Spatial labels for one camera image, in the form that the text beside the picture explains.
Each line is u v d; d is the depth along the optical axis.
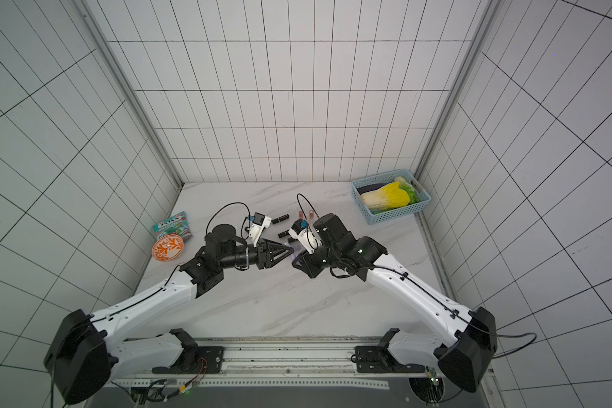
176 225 1.01
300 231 0.63
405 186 1.09
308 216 0.99
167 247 0.96
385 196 1.04
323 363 0.73
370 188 1.13
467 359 0.36
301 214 1.00
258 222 0.66
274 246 0.67
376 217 1.00
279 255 0.70
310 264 0.62
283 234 1.00
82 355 0.39
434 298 0.42
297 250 0.67
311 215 0.99
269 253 0.64
